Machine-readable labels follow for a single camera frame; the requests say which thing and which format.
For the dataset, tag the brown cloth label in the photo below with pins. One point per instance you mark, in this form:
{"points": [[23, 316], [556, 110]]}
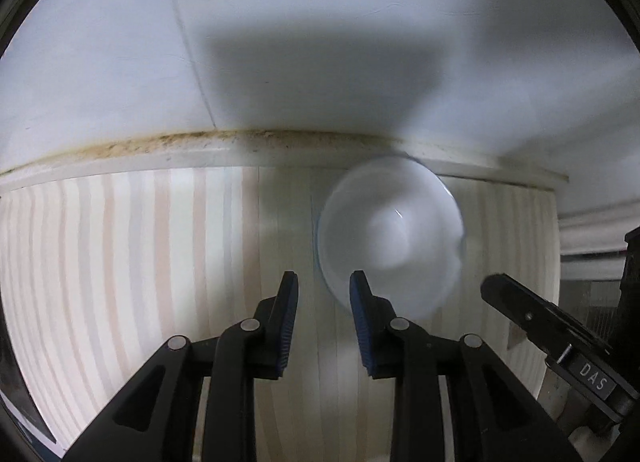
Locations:
{"points": [[516, 336]]}

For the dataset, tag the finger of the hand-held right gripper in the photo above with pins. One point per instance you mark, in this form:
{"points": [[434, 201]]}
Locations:
{"points": [[530, 312]]}

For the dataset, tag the blue rim white bowl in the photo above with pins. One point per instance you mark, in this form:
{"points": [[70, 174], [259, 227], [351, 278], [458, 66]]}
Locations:
{"points": [[400, 242]]}

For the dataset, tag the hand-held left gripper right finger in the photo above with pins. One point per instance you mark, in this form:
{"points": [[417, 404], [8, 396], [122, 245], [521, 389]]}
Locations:
{"points": [[360, 327]]}

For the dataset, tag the sliding glass door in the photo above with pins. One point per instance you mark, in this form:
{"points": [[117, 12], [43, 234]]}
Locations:
{"points": [[590, 267]]}

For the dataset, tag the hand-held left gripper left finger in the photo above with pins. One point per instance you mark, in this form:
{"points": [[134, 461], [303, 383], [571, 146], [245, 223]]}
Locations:
{"points": [[287, 322]]}

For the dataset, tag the striped cat print tablecloth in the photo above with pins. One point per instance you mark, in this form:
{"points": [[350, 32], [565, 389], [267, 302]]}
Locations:
{"points": [[150, 252]]}

